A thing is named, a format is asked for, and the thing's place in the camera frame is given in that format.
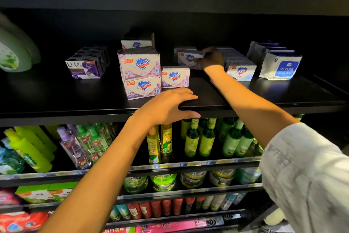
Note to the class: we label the person's right hand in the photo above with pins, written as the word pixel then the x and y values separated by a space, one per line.
pixel 211 60

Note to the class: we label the person's left hand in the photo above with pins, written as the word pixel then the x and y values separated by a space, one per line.
pixel 163 109

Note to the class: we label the single white pink soap box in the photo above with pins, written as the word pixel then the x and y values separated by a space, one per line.
pixel 143 87
pixel 175 76
pixel 139 65

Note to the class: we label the black store shelf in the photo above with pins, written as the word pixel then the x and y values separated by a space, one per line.
pixel 54 96

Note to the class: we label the pale green pump soap bottle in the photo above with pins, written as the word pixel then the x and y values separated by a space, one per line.
pixel 13 47

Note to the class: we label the person's left forearm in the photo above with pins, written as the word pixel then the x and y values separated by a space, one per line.
pixel 92 184

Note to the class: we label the row of white pink soap boxes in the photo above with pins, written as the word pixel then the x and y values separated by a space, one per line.
pixel 188 57

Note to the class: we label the row of white blue soap boxes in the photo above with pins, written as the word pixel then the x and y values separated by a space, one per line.
pixel 240 69

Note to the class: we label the row of white upright packs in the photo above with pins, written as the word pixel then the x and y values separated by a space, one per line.
pixel 278 66

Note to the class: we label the row of white red soap boxes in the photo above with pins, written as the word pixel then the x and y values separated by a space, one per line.
pixel 136 42

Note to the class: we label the green lidded wipe tub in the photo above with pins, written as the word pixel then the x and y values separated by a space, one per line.
pixel 136 184
pixel 193 180
pixel 248 175
pixel 163 182
pixel 222 177

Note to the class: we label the row of purple soap boxes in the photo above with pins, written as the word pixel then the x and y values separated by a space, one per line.
pixel 86 64

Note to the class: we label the row of white small bottles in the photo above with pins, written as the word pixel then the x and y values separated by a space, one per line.
pixel 223 201

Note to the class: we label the long pink packet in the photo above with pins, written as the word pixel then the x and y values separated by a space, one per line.
pixel 180 223

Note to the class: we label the yellow red packets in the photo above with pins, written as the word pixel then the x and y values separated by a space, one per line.
pixel 120 229

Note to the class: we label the green white box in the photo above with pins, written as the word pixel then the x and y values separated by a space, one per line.
pixel 64 191
pixel 34 194

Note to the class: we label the cream white pouch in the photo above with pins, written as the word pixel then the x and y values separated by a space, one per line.
pixel 275 216

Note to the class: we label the red snack packet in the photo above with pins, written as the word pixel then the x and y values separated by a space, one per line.
pixel 24 222

